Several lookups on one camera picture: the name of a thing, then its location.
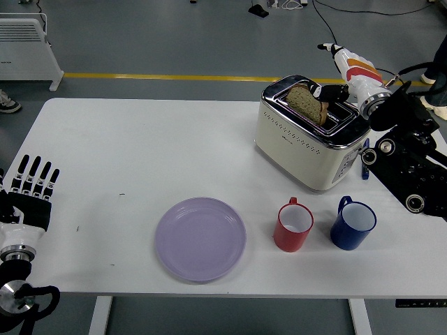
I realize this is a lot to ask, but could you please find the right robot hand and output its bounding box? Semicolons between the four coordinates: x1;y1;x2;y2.
309;42;387;104

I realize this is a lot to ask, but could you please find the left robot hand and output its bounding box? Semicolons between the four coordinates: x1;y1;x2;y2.
0;154;61;251

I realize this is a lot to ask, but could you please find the brown bread slice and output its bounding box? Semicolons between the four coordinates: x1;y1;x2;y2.
286;84;330;126

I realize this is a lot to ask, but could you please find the purple plate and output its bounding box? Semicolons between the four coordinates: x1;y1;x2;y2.
154;197;247;283

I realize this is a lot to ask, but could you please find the person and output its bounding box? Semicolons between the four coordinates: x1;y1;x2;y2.
420;34;447;121

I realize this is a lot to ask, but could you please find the cream and chrome toaster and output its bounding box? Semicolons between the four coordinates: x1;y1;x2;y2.
254;74;373;195

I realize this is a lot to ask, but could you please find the blue marker pen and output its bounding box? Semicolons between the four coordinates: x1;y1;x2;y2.
360;137;371;181

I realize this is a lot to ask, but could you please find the person's shoe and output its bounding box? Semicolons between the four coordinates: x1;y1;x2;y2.
0;89;22;114

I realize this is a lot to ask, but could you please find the black stand foot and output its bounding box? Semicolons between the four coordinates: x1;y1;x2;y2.
248;0;270;17

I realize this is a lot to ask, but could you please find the white table leg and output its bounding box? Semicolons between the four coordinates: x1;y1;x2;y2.
348;299;373;335
87;296;113;335

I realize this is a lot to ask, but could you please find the white panel heater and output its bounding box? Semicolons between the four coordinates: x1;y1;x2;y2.
0;13;66;91

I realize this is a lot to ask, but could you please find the blue mug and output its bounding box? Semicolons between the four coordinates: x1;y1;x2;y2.
330;195;378;251

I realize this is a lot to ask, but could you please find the red mug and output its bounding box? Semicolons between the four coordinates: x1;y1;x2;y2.
273;197;314;253

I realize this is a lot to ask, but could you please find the black table control panel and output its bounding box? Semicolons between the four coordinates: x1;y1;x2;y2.
395;299;447;308

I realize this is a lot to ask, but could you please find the black floor cable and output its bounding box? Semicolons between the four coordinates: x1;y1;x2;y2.
335;1;434;17
312;0;339;46

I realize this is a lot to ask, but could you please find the black heater cable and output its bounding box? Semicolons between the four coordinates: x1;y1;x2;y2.
36;13;52;48

